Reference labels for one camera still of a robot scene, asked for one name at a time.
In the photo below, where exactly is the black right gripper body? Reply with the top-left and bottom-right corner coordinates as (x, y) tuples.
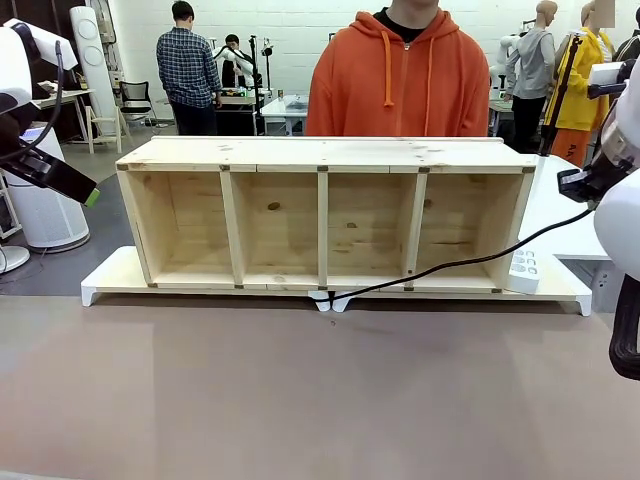
(579, 162), (624, 202)

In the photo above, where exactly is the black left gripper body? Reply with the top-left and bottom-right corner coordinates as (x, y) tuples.
(0, 112), (66, 189)

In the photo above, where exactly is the black power cable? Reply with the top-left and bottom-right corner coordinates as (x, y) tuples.
(327, 205), (598, 303)

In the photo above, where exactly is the person's left forearm orange sleeve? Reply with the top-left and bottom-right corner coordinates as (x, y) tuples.
(464, 92), (491, 138)

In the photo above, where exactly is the white side table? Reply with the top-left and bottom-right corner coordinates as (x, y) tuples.
(517, 153), (614, 262)

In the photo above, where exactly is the white cylindrical air purifier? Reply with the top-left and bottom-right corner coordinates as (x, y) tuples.
(0, 126), (92, 252)

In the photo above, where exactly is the wooden background desk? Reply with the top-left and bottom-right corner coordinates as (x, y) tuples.
(30, 88), (97, 144)

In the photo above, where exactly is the mannequin in yellow jacket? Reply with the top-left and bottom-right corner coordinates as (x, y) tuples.
(548, 0), (617, 169)

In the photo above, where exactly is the white fan base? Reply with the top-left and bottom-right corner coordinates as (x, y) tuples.
(0, 243), (32, 275)

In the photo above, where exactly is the black pole stand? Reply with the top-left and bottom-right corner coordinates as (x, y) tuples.
(537, 33), (585, 157)

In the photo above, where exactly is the white-legged wooden riser stand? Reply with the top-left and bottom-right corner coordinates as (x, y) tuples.
(332, 253), (593, 318)
(80, 246), (332, 313)

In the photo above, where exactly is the white power strip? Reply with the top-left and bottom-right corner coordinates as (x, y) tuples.
(505, 246), (543, 296)

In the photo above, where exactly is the black office chair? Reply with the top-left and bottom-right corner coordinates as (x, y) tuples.
(118, 80), (153, 124)

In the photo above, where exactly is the white tower air conditioner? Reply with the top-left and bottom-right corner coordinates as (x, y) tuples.
(68, 5), (122, 137)

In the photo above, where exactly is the mannequin in grey hoodie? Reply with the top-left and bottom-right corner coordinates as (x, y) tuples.
(504, 0), (557, 154)

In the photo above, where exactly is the white humanoid mannequin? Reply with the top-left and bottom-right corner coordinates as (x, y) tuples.
(488, 33), (521, 99)

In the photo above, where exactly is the man in plaid shirt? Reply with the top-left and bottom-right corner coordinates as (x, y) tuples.
(155, 0), (223, 137)

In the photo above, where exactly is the person in orange hoodie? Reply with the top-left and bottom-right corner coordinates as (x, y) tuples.
(304, 0), (491, 138)

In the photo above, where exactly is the seated person in black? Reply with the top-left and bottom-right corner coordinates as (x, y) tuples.
(221, 33), (247, 89)

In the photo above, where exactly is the black tripod stand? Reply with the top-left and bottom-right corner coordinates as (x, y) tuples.
(248, 33), (274, 137)

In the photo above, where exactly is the white background table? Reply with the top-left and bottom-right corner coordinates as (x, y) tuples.
(260, 95), (309, 137)

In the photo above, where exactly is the wooden four-compartment shelf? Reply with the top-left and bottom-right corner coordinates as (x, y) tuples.
(115, 135), (537, 294)

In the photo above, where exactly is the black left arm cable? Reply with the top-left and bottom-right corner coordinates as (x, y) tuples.
(0, 40), (65, 162)

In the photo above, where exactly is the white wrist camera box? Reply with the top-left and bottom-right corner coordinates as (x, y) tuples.
(587, 60), (629, 99)

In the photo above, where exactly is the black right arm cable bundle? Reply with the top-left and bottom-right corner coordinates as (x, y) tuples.
(608, 271), (640, 382)

